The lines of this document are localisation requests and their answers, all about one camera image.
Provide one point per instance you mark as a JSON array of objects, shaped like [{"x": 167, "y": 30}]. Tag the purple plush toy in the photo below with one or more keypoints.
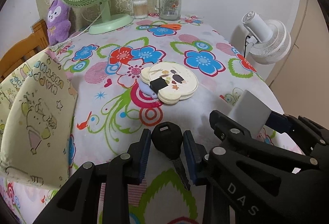
[{"x": 58, "y": 23}]

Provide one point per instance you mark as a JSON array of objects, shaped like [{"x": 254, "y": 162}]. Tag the white standing fan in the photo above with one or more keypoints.
[{"x": 268, "y": 41}]

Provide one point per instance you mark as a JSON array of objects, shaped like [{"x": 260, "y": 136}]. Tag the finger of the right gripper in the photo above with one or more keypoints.
[
  {"x": 223, "y": 125},
  {"x": 278, "y": 121}
]

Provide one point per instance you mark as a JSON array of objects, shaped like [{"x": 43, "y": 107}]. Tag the yellow fabric storage basket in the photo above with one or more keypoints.
[{"x": 37, "y": 107}]

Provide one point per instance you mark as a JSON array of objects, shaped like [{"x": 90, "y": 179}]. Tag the glass mason jar mug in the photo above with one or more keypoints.
[{"x": 168, "y": 10}]

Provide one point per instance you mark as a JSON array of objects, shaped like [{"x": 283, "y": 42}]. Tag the orange scissors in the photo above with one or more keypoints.
[{"x": 174, "y": 26}]

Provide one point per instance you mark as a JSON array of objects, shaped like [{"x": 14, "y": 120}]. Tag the wooden bed headboard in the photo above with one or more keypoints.
[{"x": 25, "y": 49}]

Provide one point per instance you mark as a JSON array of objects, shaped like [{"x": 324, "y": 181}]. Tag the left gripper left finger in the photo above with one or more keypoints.
[{"x": 139, "y": 152}]

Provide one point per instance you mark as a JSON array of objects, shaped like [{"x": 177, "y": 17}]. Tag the grey power bank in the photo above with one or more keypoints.
[{"x": 250, "y": 112}]

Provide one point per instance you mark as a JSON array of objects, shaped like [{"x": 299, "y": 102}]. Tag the cotton swab container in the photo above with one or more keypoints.
[{"x": 140, "y": 9}]

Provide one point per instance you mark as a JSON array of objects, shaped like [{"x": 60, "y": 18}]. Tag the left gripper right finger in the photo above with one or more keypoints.
[{"x": 195, "y": 157}]

